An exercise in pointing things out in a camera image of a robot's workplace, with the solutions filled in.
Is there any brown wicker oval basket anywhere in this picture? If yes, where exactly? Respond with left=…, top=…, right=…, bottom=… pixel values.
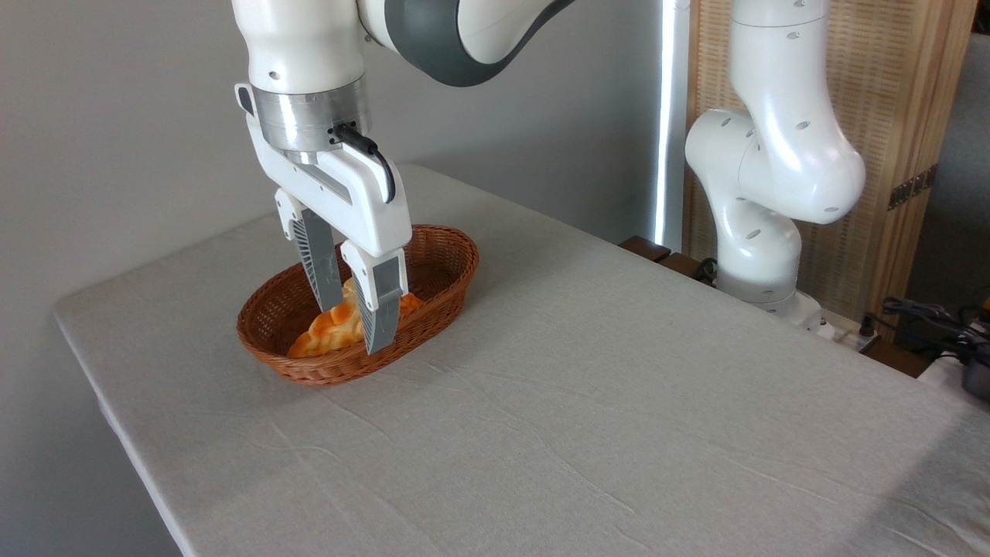
left=237, top=224, right=480, bottom=386

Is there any dark brown wooden furniture edge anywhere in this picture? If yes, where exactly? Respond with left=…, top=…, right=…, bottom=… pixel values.
left=618, top=235, right=717, bottom=288

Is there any orange braided bread loaf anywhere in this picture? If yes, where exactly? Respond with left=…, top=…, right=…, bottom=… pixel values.
left=288, top=292, right=425, bottom=359

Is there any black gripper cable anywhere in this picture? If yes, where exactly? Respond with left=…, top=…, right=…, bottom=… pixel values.
left=333, top=123, right=398, bottom=204

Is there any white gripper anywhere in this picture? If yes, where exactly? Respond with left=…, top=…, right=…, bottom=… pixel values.
left=235, top=83, right=413, bottom=356

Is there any bamboo folding screen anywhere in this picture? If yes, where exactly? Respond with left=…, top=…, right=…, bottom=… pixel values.
left=683, top=0, right=979, bottom=343

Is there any grey tablecloth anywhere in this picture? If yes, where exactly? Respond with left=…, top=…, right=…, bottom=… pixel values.
left=53, top=162, right=990, bottom=557

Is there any black cable bundle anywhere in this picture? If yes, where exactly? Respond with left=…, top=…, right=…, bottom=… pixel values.
left=880, top=296, right=990, bottom=366

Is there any black screen hinge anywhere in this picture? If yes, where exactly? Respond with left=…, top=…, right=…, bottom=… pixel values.
left=887, top=163, right=939, bottom=211

